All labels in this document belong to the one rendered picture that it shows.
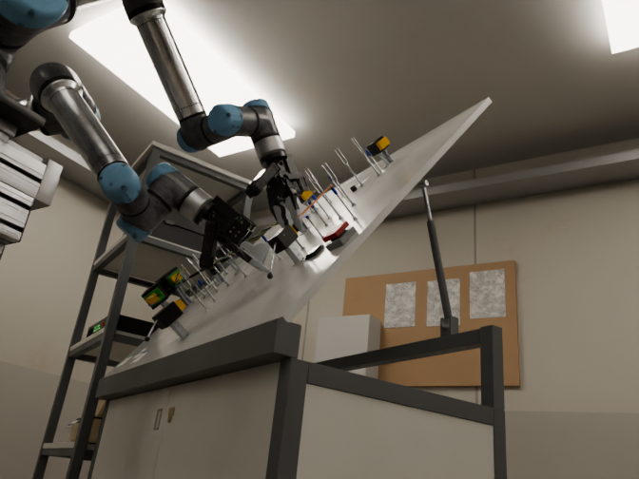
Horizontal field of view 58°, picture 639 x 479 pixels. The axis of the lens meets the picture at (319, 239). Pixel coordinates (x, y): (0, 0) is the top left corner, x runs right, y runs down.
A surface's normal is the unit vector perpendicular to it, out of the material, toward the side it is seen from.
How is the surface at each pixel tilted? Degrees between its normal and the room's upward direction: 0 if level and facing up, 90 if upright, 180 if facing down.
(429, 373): 90
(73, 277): 90
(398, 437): 90
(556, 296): 90
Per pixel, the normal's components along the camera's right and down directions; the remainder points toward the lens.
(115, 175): -0.04, -0.41
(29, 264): 0.86, -0.13
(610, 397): -0.51, -0.40
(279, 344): 0.57, -0.28
